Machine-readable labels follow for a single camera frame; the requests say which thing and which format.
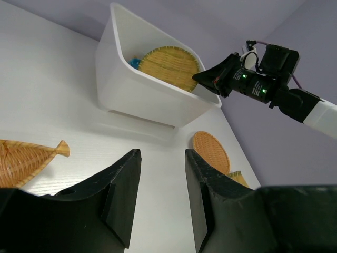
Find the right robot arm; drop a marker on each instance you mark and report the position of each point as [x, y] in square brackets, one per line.
[279, 63]

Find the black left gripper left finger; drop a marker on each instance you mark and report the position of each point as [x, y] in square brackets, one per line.
[94, 215]

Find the orange fish-shaped woven plate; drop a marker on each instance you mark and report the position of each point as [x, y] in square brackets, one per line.
[22, 161]

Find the white plastic bin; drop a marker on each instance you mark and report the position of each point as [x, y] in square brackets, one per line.
[127, 90]

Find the yellow fan-shaped bamboo plate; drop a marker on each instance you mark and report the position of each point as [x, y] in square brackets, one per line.
[237, 176]

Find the round green-rimmed bamboo plate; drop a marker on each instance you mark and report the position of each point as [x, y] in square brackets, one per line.
[173, 65]

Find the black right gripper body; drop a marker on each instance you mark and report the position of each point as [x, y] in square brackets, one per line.
[246, 82]

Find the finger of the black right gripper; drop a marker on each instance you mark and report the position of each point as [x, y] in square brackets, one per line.
[213, 79]

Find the blue polka dot ceramic plate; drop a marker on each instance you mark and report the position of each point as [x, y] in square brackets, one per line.
[135, 62]

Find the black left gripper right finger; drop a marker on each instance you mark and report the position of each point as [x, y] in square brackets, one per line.
[229, 217]

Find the round orange woven plate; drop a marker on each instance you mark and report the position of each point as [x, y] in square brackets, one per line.
[210, 149]

